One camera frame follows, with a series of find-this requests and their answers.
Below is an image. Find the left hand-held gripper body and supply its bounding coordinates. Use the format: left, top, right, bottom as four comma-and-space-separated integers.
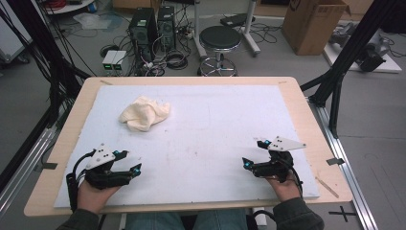
83, 143, 133, 191

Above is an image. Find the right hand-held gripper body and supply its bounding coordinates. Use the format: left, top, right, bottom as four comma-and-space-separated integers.
252, 136, 306, 184

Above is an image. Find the cream muslin cloth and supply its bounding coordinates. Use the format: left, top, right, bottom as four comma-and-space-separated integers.
118, 95, 171, 132

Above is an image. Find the person's left hand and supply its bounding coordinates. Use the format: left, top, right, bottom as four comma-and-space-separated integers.
77, 180, 121, 215

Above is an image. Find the person's right hand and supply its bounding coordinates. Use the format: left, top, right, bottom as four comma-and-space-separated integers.
266, 173, 303, 203

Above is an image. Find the light wooden table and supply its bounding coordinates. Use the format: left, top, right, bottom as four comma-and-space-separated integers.
23, 76, 353, 219

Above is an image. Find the white power strip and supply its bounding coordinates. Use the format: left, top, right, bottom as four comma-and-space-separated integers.
252, 207, 267, 228

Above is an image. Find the person's left leg in jeans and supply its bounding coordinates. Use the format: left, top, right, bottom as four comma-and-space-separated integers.
124, 211, 186, 230

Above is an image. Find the person's leg in jeans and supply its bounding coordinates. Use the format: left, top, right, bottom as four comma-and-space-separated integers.
124, 211, 186, 230
194, 209, 249, 230

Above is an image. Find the thin wooden stick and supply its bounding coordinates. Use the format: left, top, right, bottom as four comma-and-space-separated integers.
315, 176, 340, 199

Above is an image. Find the person's right leg in jeans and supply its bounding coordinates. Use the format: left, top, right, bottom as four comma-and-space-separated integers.
194, 209, 249, 230

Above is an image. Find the white power supply box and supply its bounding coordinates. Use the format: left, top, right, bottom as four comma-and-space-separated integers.
111, 50, 127, 72
101, 50, 119, 72

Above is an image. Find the white metal stand leg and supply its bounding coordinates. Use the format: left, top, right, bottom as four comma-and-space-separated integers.
242, 0, 261, 58

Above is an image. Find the black round stool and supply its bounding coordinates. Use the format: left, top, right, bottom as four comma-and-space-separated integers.
198, 25, 243, 78

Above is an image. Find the brown cardboard box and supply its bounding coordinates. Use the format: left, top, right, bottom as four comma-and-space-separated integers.
281, 0, 351, 57

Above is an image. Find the black machine on platform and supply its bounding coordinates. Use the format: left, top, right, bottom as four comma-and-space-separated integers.
355, 42, 387, 73

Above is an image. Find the wide black computer tower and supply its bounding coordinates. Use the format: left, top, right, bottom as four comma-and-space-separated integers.
128, 7, 159, 61

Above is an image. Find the black flat device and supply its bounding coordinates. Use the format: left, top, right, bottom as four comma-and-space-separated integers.
219, 12, 257, 28

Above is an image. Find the white floor platform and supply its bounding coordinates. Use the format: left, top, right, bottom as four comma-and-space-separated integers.
323, 30, 403, 75

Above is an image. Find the narrow black computer tower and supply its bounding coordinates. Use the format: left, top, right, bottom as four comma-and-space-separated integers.
156, 5, 177, 52

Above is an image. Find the clear plastic sheet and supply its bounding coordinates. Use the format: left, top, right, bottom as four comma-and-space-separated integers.
72, 11, 124, 33

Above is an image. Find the white panel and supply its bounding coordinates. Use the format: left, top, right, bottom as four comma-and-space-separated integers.
0, 0, 34, 63

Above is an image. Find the white round table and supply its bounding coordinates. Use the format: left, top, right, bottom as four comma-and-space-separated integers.
44, 0, 97, 15

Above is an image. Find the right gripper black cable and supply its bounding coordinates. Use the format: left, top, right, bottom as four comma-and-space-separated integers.
288, 166, 305, 197

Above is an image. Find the aluminium floor rail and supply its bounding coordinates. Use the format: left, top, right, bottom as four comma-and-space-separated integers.
307, 97, 379, 230
0, 127, 58, 219

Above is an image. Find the coiled black cable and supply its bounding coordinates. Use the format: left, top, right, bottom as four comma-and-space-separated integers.
165, 50, 190, 71

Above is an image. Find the black metal frame stand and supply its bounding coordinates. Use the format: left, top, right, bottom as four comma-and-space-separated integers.
300, 0, 400, 139
0, 0, 94, 193

